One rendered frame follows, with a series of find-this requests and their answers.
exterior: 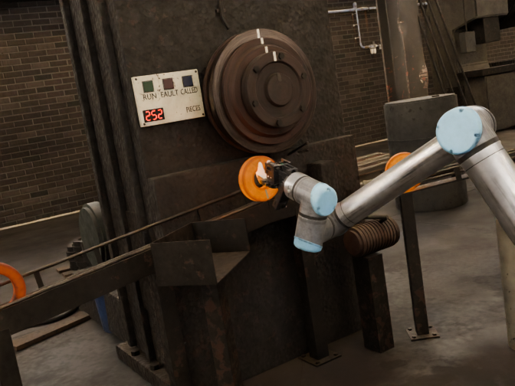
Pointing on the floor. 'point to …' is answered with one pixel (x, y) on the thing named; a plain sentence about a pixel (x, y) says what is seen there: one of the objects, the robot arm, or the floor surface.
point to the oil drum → (421, 104)
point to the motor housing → (372, 279)
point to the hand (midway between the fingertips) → (259, 172)
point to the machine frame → (205, 175)
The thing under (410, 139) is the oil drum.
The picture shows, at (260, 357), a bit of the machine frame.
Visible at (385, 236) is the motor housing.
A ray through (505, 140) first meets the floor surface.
